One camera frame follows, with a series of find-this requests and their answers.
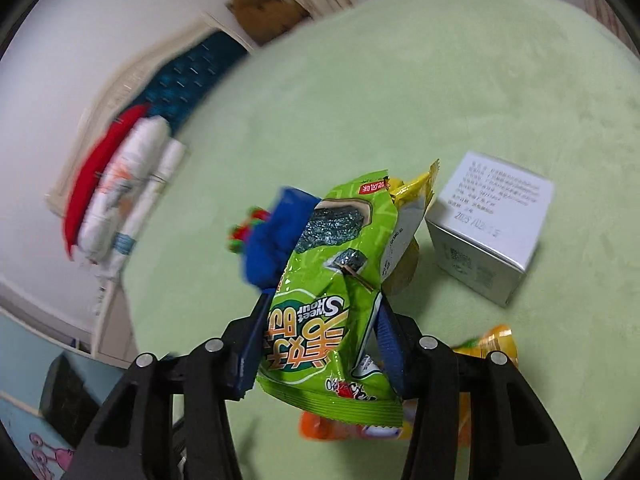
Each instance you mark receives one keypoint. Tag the yellow snack bag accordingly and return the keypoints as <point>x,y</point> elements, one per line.
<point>410,195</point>

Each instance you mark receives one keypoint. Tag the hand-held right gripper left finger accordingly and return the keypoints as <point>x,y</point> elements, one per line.
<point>247,360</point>

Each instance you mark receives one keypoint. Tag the blue plush toy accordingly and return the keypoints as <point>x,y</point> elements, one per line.
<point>270,245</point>

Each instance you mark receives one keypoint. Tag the white printed pillow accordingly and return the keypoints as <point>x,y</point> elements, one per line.
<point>125,180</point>
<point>150,200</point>

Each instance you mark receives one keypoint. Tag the green seaweed snack bag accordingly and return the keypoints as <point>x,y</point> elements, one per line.
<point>320,320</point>

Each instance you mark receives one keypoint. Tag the white headboard with blue padding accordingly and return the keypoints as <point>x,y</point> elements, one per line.
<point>195,70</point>

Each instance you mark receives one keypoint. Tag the light blue printed cabinet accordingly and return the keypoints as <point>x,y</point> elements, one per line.
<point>25,360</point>

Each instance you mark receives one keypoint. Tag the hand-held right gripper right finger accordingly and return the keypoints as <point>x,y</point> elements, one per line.
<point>390,350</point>

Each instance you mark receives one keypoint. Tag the black bag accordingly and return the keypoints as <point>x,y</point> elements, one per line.
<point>70,400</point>

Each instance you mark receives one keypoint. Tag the white cardboard box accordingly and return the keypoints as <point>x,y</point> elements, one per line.
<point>490,210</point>

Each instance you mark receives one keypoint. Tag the brown teddy bear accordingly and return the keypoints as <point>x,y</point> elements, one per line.
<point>265,15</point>

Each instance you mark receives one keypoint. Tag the orange print snack bag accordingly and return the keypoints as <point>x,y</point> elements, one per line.
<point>330,427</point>

